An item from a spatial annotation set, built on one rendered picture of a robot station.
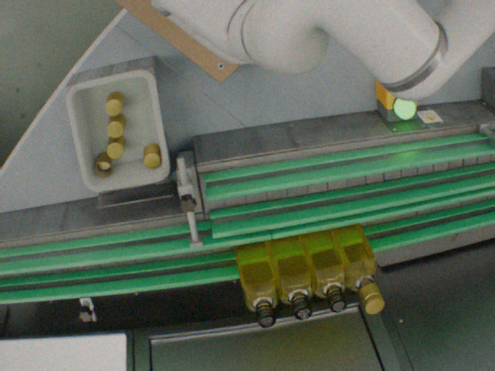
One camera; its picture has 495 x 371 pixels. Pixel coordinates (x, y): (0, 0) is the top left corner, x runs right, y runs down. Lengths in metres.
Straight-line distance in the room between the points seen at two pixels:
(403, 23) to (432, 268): 0.89
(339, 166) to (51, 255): 0.56
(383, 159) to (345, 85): 0.20
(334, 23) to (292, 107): 0.74
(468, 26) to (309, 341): 0.74
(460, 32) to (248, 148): 0.68
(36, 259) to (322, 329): 0.56
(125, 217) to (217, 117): 0.26
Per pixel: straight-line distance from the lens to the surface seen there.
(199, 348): 1.12
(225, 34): 0.63
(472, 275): 1.30
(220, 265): 1.16
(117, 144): 1.15
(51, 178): 1.28
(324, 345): 1.09
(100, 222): 1.18
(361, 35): 0.48
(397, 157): 1.11
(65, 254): 1.15
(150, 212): 1.17
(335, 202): 1.12
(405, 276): 1.29
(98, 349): 1.16
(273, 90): 1.20
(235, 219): 1.11
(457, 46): 0.52
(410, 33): 0.49
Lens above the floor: 1.86
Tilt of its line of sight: 61 degrees down
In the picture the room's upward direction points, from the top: 166 degrees clockwise
